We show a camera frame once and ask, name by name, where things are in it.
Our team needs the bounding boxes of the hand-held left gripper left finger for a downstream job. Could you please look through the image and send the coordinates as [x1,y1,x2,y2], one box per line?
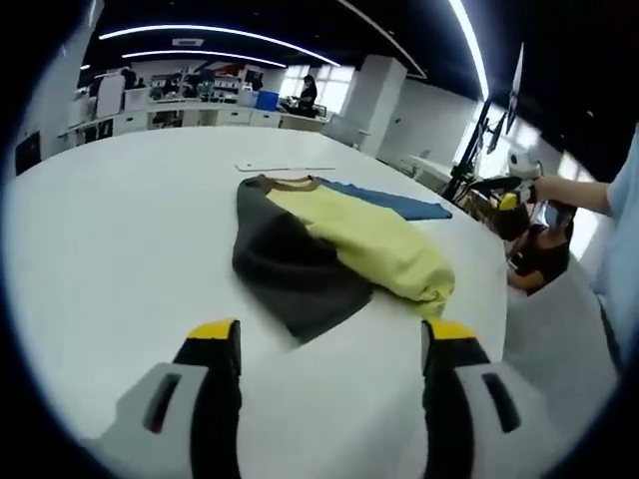
[79,317,245,479]

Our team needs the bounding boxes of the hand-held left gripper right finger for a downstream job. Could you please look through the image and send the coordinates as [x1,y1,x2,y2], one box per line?
[420,317,565,479]

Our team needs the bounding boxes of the yellow grey blue garment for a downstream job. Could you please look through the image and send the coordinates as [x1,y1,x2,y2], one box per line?
[231,173,456,345]

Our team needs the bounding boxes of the black tripod stand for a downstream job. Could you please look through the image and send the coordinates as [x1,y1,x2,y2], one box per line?
[441,42,526,201]

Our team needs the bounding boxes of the white desk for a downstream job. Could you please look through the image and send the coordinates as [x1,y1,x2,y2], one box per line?
[401,152,455,186]

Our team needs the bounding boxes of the ceiling strip lights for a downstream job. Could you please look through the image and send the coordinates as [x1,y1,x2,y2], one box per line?
[97,0,493,104]

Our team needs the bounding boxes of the white square pillar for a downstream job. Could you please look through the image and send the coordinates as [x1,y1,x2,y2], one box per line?
[343,54,406,156]

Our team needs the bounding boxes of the white flat strip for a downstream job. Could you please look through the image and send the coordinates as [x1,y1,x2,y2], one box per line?
[234,161,336,175]

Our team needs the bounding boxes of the long white cabinet counter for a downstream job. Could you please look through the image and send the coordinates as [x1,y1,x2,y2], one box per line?
[57,97,333,149]

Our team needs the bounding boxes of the black cabinet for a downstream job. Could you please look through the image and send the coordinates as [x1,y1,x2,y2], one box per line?
[14,132,41,177]

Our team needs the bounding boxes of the white upright panel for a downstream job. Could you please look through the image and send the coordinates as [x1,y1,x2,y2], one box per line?
[96,74,126,119]

